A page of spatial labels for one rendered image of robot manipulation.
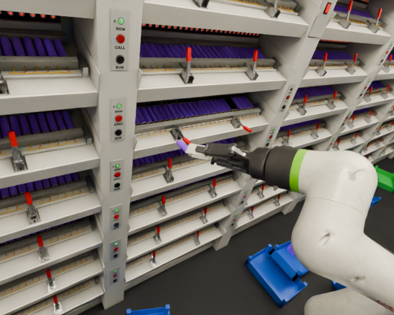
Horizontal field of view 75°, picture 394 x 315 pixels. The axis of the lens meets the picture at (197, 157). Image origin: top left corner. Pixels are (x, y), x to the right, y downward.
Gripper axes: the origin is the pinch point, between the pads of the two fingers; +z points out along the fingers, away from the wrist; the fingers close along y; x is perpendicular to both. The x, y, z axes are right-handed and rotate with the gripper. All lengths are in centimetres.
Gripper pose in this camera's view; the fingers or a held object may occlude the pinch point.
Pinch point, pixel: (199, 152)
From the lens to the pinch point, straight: 70.1
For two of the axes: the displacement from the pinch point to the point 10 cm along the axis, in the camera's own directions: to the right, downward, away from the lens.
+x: -3.9, 8.8, -2.7
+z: -7.8, -1.6, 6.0
